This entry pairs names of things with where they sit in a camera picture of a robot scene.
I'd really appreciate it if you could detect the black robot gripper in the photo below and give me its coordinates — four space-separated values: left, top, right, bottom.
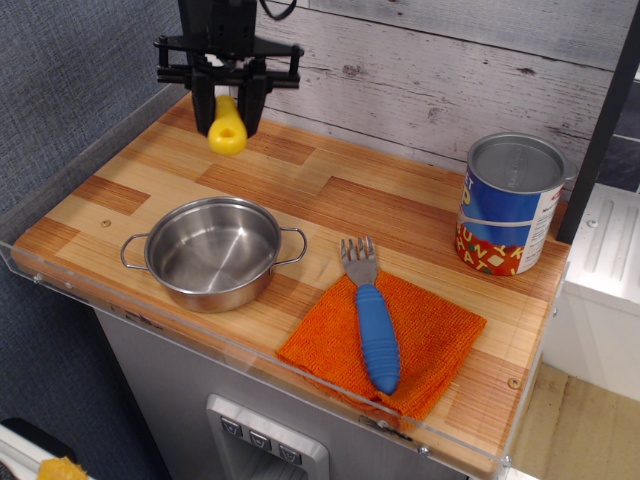
154 35 304 137

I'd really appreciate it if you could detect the white knife with yellow handle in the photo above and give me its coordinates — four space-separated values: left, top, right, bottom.
207 84 248 156

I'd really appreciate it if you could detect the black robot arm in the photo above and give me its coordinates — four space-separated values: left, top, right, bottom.
154 1 304 136

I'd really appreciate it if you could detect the small stainless steel pot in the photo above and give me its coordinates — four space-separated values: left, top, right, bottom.
120 196 308 313

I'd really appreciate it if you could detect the clear acrylic table guard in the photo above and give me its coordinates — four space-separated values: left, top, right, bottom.
0 69 574 476

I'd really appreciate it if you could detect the blue and red soup can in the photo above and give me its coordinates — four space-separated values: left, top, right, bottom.
454 132 577 276

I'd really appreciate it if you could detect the orange cloth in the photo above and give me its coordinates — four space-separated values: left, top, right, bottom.
277 272 486 420

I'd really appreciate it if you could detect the silver toy fridge cabinet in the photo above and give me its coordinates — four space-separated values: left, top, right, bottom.
97 312 464 479

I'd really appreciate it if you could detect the black and yellow object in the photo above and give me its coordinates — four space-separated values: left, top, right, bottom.
1 418 91 479

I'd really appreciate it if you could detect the white toy sink unit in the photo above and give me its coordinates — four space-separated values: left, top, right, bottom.
542 184 639 400

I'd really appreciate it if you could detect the black cable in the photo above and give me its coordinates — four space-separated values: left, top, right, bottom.
258 0 299 22

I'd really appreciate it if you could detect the fork with blue handle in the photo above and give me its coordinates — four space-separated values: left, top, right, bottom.
340 236 400 395

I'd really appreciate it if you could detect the dark right vertical post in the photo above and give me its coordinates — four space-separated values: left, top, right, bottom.
556 2 639 244

